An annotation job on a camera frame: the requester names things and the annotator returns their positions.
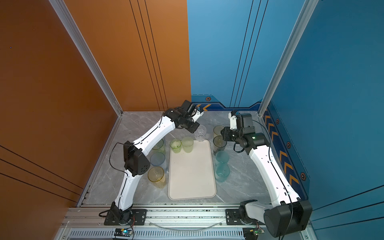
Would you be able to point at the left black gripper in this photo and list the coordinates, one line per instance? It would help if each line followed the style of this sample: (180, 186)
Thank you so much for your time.
(196, 126)

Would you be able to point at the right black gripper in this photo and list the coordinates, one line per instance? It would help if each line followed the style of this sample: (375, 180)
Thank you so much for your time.
(226, 134)

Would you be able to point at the green dotted textured cup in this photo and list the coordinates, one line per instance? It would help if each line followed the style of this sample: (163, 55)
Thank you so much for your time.
(188, 144)

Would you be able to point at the small green clear glass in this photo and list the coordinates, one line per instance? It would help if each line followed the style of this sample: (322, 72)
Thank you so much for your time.
(176, 145)

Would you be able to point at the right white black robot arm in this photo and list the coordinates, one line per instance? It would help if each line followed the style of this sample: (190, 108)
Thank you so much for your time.
(287, 213)

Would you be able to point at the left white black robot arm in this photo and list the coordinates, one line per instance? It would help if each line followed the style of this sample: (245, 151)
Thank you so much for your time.
(136, 163)

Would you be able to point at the white rectangular plastic tray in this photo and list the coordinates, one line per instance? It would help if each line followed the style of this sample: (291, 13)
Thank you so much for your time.
(191, 175)

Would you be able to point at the amber yellow cup right back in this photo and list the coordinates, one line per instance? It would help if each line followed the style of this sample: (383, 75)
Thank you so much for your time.
(217, 130)

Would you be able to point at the dark smoke grey cup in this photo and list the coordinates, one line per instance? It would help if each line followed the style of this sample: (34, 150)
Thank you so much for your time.
(219, 144)

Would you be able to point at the teal cup upper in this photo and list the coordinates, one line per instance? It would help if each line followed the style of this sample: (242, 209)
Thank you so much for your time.
(222, 157)

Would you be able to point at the teal cup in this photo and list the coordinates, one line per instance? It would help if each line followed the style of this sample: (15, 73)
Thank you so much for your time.
(222, 157)
(222, 172)

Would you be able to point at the teal cup lower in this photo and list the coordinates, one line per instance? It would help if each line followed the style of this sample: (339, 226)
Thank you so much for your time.
(222, 172)

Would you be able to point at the tall green clear cup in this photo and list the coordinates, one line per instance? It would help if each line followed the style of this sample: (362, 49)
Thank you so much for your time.
(159, 147)

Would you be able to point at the tall blue clear cup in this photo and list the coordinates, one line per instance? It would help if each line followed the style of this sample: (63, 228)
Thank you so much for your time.
(159, 160)

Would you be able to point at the yellow cup left front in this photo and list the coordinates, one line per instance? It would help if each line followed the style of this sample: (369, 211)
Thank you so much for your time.
(157, 177)

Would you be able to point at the right green circuit board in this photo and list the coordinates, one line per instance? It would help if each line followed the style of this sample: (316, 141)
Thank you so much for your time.
(252, 233)

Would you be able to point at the green circuit board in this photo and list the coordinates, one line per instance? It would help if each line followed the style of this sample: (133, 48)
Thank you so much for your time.
(252, 233)
(123, 234)

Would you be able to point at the left green circuit board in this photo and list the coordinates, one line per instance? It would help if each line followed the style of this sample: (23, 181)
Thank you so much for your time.
(123, 234)

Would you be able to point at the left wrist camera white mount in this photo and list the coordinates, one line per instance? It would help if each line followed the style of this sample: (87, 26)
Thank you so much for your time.
(191, 111)

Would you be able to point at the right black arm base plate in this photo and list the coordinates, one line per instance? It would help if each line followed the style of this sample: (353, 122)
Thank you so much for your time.
(240, 217)

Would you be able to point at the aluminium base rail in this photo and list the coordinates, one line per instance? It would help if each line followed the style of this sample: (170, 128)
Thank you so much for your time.
(163, 222)

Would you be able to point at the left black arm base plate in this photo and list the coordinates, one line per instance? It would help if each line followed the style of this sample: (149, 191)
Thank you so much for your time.
(134, 217)

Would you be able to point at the left aluminium corner post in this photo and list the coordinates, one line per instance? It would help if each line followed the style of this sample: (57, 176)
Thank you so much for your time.
(75, 34)

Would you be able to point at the aluminium corner post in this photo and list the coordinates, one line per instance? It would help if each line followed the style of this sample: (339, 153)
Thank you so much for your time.
(75, 34)
(295, 36)

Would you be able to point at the right aluminium corner post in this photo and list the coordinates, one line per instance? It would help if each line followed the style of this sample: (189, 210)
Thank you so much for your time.
(295, 36)

